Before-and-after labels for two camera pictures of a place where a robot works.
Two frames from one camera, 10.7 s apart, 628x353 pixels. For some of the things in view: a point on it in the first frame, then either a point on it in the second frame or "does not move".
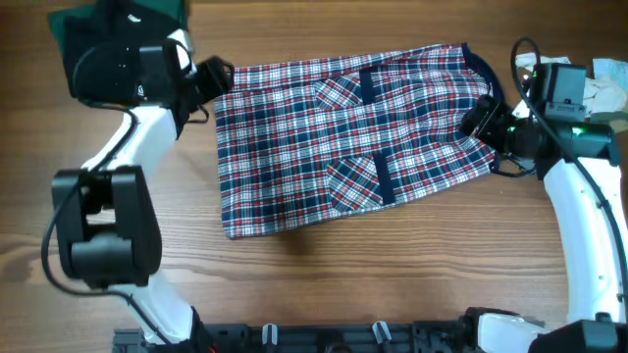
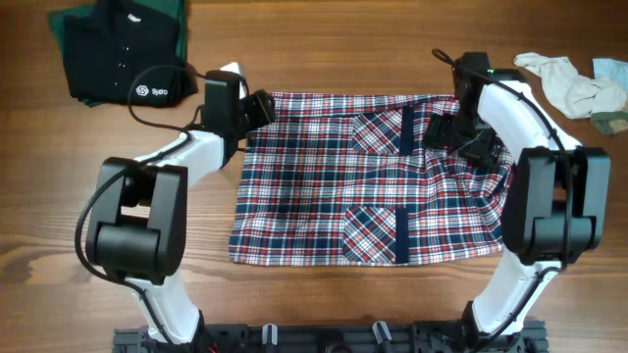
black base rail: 308,337 does not move
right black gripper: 484,121 to 454,135
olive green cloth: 606,117 does not move
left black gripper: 217,78 to 259,101
